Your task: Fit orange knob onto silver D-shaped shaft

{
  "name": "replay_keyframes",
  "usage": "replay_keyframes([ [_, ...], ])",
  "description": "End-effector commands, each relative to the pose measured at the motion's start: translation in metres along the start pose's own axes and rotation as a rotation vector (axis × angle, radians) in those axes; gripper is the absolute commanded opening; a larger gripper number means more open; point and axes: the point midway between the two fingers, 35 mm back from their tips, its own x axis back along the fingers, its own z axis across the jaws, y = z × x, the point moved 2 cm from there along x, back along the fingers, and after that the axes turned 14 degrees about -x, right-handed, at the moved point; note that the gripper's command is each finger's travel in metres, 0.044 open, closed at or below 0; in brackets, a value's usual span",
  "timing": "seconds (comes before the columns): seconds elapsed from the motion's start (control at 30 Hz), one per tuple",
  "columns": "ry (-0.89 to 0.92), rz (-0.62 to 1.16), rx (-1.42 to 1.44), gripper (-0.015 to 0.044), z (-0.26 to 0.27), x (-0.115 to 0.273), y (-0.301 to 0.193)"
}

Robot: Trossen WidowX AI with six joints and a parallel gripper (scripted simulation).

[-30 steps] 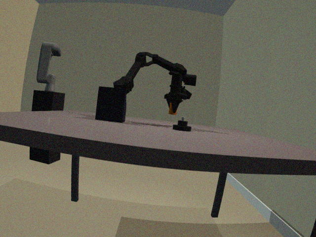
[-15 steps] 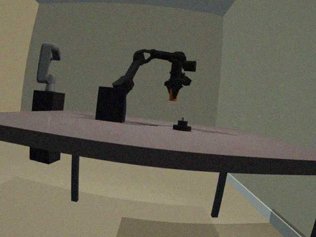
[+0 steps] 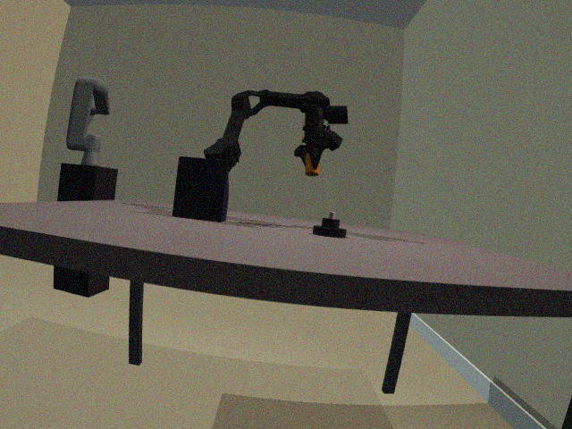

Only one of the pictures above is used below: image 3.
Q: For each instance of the orange knob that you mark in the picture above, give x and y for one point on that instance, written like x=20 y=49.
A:
x=310 y=171

